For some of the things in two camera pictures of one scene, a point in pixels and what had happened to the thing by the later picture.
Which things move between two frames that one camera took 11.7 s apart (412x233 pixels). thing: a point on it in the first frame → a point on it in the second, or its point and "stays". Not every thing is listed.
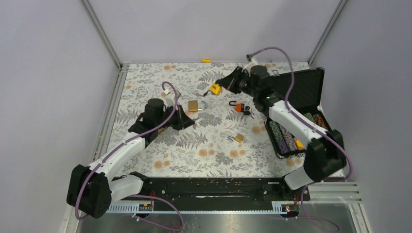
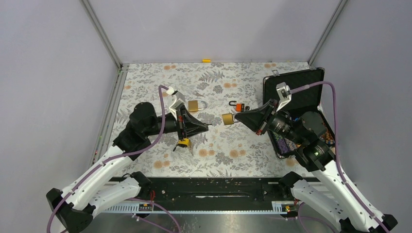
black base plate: x=221 y=191 stays
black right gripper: x=230 y=80 → x=255 y=119
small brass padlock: x=239 y=138 → x=228 y=119
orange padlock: x=239 y=107 stays
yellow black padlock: x=215 y=89 → x=184 y=143
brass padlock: x=193 y=106 stays
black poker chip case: x=302 y=89 stays
